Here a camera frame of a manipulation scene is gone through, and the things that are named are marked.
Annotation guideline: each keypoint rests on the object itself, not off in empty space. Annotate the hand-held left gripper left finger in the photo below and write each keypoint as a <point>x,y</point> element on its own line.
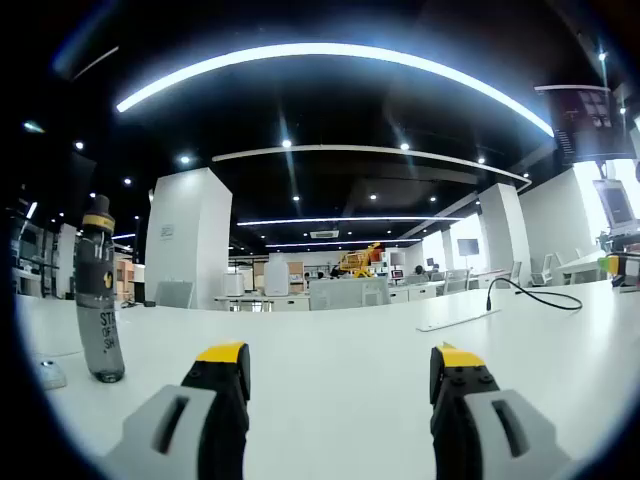
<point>200,415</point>

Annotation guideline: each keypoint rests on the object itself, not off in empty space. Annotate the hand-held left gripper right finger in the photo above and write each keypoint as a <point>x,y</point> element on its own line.
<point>475,415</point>

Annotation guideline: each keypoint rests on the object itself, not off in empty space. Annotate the white USB port panel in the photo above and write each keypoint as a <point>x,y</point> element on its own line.
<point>450,321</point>

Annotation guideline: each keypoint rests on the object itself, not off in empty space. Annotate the white desk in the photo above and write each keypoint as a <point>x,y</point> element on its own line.
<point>325,350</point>

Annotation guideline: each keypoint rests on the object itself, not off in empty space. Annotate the grey desk partition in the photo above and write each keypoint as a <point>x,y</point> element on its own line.
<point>345,294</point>

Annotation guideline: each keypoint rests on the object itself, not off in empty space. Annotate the tablet on tripod stand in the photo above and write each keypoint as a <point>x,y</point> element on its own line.
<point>616,202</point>

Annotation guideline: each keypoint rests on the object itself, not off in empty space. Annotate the white office chair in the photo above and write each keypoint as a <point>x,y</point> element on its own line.
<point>516,274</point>
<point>542,270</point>

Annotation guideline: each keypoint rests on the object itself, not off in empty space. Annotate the grey panel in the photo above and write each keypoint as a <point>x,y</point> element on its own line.
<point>174,294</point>

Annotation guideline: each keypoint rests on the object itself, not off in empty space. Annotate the small white appliance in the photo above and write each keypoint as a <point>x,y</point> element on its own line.
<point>233,284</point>

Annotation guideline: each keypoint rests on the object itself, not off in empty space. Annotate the dark hanging monitor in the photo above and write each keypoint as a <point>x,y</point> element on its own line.
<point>585,122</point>

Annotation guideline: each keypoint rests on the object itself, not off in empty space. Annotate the grey transparent water bottle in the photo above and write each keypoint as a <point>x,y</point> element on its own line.
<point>97,300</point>

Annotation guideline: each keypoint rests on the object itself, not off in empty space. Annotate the small white device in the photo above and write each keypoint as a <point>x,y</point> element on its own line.
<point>50,376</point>

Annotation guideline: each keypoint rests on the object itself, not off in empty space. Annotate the tall white appliance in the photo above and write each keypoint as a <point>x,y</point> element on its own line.
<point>276,279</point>

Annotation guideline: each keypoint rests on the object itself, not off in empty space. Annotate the television on stand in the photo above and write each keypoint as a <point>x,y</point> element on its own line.
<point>467,246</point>

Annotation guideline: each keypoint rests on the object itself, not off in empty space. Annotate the yellow cart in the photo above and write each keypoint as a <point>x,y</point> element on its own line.
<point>360,260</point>

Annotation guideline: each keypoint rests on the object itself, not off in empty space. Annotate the ceiling air vent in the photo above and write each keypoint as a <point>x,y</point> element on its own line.
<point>324,234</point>

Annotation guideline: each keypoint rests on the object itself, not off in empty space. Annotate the straight ceiling light strip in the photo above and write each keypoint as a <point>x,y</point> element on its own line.
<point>350,220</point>

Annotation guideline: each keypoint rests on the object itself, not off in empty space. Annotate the white curved ceiling strip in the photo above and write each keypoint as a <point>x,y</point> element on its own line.
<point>370,149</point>

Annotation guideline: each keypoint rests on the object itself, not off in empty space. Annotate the long curved ceiling light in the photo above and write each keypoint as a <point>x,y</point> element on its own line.
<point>310,49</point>

